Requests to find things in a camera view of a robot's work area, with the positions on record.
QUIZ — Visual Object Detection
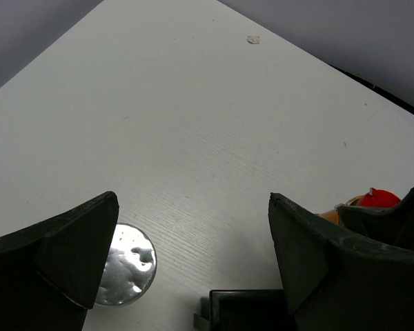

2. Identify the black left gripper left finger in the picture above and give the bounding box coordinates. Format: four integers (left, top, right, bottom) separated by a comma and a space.
0, 191, 119, 330

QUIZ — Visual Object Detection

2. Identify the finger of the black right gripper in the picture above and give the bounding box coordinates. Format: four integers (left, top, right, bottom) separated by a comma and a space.
337, 187, 414, 251

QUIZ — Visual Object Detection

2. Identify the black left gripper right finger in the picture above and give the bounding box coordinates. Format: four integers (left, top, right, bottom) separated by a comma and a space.
268, 193, 414, 330

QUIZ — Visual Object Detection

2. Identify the red-lid orange sauce jar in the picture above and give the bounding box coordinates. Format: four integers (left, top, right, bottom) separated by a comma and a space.
319, 188, 401, 226

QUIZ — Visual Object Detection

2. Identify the blue-label silver-lid jar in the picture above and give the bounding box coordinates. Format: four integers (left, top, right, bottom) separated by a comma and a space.
95, 223, 157, 308

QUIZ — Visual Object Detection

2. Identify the black three-compartment tray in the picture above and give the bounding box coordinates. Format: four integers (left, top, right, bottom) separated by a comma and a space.
193, 290, 297, 331

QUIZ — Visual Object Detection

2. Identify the small tape scrap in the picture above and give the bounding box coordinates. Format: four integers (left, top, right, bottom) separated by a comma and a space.
246, 35, 260, 45

